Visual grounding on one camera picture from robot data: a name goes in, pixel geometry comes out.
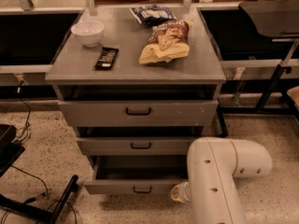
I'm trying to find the grey bottom drawer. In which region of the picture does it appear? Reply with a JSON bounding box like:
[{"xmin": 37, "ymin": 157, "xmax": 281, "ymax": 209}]
[{"xmin": 85, "ymin": 155, "xmax": 188, "ymax": 194}]

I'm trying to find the black side table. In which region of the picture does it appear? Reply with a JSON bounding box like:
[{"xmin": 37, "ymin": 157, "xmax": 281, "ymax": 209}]
[{"xmin": 216, "ymin": 0, "xmax": 299, "ymax": 141}]

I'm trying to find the black candy bar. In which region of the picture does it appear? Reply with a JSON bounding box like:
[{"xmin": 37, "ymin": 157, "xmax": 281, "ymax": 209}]
[{"xmin": 94, "ymin": 47, "xmax": 119, "ymax": 69}]

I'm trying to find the grey drawer cabinet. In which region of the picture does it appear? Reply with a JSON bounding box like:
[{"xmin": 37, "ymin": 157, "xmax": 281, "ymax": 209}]
[{"xmin": 45, "ymin": 5, "xmax": 227, "ymax": 173}]

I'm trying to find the grey top drawer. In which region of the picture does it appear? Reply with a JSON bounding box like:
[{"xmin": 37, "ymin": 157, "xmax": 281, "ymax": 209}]
[{"xmin": 59, "ymin": 101, "xmax": 218, "ymax": 127}]

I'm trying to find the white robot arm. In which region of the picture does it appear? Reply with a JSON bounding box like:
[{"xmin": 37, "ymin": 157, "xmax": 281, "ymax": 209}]
[{"xmin": 170, "ymin": 137, "xmax": 273, "ymax": 224}]

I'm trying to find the white bowl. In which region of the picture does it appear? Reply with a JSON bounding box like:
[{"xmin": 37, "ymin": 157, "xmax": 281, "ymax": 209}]
[{"xmin": 71, "ymin": 21, "xmax": 105, "ymax": 47}]

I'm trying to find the grey drawer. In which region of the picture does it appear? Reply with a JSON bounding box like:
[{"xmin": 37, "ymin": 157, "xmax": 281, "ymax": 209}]
[
  {"xmin": 59, "ymin": 101, "xmax": 218, "ymax": 127},
  {"xmin": 76, "ymin": 137, "xmax": 195, "ymax": 156},
  {"xmin": 85, "ymin": 155, "xmax": 188, "ymax": 194}
]

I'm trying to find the black stand base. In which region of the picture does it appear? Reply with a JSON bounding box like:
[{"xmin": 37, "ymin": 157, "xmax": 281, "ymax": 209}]
[{"xmin": 0, "ymin": 124, "xmax": 78, "ymax": 224}]

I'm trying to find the grey middle drawer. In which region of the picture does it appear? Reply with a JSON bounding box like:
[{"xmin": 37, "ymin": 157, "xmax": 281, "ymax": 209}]
[{"xmin": 76, "ymin": 137, "xmax": 195, "ymax": 156}]

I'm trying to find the black floor cable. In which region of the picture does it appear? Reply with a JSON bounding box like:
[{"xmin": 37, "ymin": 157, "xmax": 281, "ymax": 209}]
[{"xmin": 14, "ymin": 79, "xmax": 33, "ymax": 144}]

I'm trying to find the yellow brown chip bag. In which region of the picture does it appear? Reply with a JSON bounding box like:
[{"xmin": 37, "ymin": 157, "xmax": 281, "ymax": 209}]
[{"xmin": 138, "ymin": 20, "xmax": 193, "ymax": 64}]

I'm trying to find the blue chip bag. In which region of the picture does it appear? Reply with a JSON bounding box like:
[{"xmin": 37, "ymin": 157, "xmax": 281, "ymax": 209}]
[{"xmin": 130, "ymin": 5, "xmax": 176, "ymax": 26}]

